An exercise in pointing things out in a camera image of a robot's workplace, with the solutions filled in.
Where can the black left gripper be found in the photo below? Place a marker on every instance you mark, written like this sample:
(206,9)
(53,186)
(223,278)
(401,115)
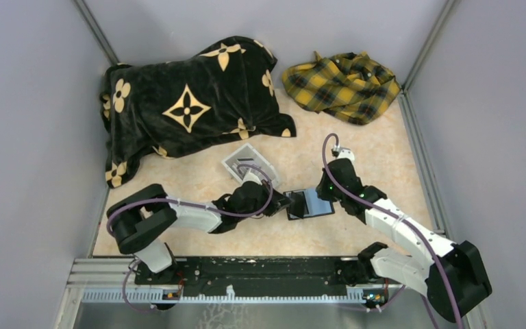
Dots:
(278,203)

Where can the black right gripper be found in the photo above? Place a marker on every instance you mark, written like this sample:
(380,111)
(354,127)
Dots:
(322,191)

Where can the white plastic card tray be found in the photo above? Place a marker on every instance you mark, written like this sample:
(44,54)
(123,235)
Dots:
(262,169)

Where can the black leather card holder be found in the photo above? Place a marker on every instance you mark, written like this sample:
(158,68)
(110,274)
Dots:
(316,207)

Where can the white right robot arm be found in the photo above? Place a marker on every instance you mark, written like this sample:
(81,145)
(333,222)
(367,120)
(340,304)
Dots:
(450,276)

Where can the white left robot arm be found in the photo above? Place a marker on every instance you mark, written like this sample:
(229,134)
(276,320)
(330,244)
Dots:
(137,221)

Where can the yellow plaid cloth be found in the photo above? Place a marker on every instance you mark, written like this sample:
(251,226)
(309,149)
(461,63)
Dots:
(351,87)

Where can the black floral velvet blanket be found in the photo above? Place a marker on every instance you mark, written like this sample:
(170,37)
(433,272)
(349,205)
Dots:
(173,109)

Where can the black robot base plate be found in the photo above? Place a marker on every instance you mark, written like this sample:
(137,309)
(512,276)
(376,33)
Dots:
(297,278)

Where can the aluminium frame rail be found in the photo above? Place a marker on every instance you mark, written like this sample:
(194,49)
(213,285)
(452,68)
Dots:
(101,293)

